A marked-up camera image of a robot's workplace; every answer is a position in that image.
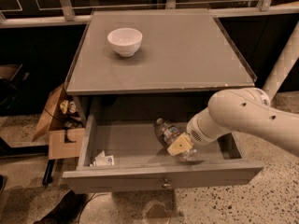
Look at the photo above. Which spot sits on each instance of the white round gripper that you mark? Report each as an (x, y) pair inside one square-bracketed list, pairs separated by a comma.
[(193, 132)]

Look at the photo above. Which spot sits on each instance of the clear plastic water bottle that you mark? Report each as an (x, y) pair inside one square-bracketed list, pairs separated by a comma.
[(166, 133)]

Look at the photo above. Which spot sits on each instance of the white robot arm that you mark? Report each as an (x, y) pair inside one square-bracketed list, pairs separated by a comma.
[(247, 110)]

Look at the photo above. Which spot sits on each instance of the round metal drawer knob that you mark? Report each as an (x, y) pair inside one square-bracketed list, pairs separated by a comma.
[(166, 184)]

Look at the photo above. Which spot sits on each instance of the grey open top drawer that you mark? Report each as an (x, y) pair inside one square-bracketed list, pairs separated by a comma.
[(141, 162)]

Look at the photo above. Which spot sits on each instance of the white paper packets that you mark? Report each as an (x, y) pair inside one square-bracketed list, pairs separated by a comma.
[(102, 159)]

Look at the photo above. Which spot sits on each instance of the grey wooden nightstand cabinet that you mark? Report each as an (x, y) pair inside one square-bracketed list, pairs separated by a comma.
[(181, 50)]

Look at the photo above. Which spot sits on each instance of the white ceramic bowl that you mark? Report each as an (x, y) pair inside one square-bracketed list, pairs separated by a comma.
[(125, 41)]

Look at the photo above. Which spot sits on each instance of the crumpled trash in box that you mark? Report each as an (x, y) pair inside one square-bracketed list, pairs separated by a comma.
[(68, 107)]

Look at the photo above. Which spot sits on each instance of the brown cardboard box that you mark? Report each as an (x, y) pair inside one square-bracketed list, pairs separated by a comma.
[(64, 132)]

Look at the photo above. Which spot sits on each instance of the black shoe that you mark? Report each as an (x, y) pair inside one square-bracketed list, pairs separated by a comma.
[(66, 210)]

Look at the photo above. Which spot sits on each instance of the metal window railing frame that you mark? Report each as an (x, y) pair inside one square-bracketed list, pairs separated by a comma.
[(21, 13)]

